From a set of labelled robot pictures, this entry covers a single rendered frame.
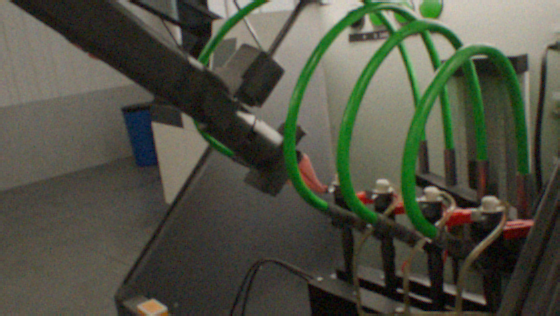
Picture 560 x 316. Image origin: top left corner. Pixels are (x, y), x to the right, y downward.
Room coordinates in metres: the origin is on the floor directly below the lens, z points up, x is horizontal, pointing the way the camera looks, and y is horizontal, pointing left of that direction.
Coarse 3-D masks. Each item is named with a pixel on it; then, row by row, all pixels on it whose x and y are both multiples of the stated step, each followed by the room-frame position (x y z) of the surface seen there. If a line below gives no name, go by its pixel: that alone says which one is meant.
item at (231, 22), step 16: (256, 0) 0.81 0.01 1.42; (272, 0) 0.82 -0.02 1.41; (368, 0) 0.86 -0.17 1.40; (240, 16) 0.80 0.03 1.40; (384, 16) 0.87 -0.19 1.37; (224, 32) 0.80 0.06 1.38; (208, 48) 0.79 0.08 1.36; (400, 48) 0.88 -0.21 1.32; (416, 80) 0.88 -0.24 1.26; (416, 96) 0.88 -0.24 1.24
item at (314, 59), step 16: (384, 0) 0.72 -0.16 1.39; (352, 16) 0.68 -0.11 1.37; (400, 16) 0.75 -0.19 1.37; (416, 16) 0.75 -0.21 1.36; (336, 32) 0.66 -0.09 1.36; (320, 48) 0.64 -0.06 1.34; (432, 48) 0.77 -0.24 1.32; (432, 64) 0.78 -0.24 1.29; (304, 80) 0.62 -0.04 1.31; (448, 96) 0.79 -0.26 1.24; (288, 112) 0.61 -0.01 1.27; (448, 112) 0.79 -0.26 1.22; (288, 128) 0.61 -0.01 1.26; (448, 128) 0.79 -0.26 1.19; (288, 144) 0.60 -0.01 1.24; (448, 144) 0.79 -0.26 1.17; (288, 160) 0.60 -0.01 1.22; (448, 160) 0.79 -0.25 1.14; (448, 176) 0.79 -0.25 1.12; (304, 192) 0.61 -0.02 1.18; (320, 208) 0.62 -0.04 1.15; (336, 208) 0.64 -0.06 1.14; (352, 224) 0.65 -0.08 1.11
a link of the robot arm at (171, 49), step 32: (32, 0) 0.46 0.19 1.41; (64, 0) 0.48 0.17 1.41; (96, 0) 0.50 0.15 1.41; (64, 32) 0.49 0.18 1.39; (96, 32) 0.50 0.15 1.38; (128, 32) 0.53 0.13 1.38; (128, 64) 0.54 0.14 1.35; (160, 64) 0.56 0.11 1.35; (192, 64) 0.59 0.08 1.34; (160, 96) 0.57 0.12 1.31; (192, 96) 0.60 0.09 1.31
